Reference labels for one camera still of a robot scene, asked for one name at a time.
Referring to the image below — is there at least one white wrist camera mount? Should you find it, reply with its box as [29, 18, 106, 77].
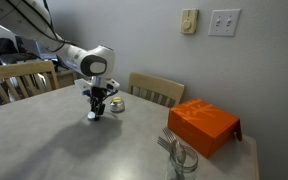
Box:
[74, 76, 120, 96]

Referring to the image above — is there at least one orange cardboard box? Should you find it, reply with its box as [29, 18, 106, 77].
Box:
[167, 98, 242, 158]

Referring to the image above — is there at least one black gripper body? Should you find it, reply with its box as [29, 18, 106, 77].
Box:
[90, 87, 106, 115]

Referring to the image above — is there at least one wooden chair behind table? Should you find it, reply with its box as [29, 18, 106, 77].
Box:
[128, 72, 185, 108]

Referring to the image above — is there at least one silver spoon in jar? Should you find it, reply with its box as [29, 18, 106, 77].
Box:
[175, 141, 186, 180]

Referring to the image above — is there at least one white double light switch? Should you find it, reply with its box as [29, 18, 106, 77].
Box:
[208, 9, 241, 37]

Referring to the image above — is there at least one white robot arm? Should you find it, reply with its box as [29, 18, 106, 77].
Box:
[0, 0, 119, 121]

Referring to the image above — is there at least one black candle jar yellow wax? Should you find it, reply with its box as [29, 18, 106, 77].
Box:
[110, 97, 125, 113]

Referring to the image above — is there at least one wooden chair at left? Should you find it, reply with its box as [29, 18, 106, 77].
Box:
[0, 61, 59, 104]

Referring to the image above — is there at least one beige wall thermostat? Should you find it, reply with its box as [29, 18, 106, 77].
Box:
[181, 8, 199, 34]

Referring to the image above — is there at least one shiny silver metal lid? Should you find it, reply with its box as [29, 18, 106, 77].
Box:
[87, 112, 96, 121]

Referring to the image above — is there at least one clear glass jar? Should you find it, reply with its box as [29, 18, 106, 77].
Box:
[165, 149, 199, 180]

